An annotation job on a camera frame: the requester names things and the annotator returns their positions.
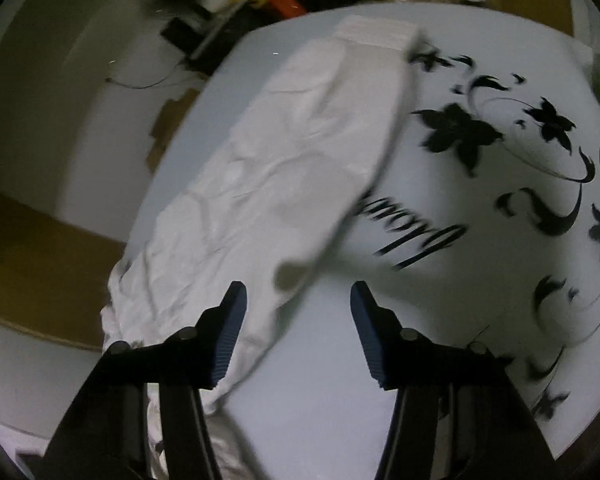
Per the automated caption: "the wooden wardrobe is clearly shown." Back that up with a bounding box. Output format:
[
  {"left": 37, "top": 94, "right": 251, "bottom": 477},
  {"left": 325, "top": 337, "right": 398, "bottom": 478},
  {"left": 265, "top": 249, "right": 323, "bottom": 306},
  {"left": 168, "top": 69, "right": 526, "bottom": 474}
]
[{"left": 0, "top": 184, "right": 127, "bottom": 352}]

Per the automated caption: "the red container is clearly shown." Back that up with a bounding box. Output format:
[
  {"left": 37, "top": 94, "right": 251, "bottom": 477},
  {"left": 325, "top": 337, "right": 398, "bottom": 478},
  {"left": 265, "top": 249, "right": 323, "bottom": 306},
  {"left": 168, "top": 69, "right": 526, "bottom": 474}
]
[{"left": 271, "top": 0, "right": 309, "bottom": 19}]

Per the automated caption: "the white puffer jacket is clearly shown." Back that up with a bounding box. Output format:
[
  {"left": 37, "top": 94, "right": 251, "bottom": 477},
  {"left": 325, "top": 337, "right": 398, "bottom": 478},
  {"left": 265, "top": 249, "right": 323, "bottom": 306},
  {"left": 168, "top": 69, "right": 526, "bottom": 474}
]
[{"left": 100, "top": 14, "right": 423, "bottom": 480}]

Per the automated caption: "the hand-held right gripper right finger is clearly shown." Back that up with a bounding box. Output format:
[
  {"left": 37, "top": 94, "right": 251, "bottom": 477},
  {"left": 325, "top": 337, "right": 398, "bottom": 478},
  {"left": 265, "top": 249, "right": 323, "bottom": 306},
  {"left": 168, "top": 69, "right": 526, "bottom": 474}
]
[{"left": 350, "top": 281, "right": 556, "bottom": 480}]

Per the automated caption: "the black power cable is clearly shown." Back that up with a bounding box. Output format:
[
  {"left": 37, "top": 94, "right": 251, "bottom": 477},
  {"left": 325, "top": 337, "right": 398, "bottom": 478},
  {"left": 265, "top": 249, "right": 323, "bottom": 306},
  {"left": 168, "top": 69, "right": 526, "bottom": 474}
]
[{"left": 104, "top": 59, "right": 193, "bottom": 92}]

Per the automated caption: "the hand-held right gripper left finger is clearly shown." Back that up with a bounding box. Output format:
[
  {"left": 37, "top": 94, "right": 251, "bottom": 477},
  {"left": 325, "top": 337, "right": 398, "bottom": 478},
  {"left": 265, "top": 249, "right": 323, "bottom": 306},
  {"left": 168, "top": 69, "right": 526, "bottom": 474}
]
[{"left": 42, "top": 281, "right": 247, "bottom": 480}]

